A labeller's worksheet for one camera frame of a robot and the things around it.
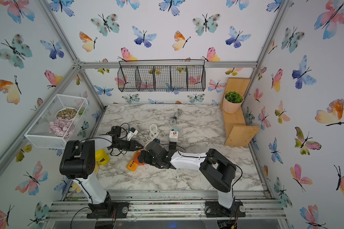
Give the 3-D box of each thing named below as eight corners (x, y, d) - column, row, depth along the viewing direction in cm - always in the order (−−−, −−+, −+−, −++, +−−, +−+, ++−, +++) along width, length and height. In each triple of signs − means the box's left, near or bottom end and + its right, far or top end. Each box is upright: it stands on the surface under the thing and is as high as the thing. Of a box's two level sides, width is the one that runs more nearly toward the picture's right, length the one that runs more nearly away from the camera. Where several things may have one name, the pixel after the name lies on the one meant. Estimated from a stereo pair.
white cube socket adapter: (169, 144, 100) (169, 137, 93) (169, 137, 104) (169, 130, 97) (177, 144, 100) (177, 137, 93) (177, 137, 104) (177, 130, 97)
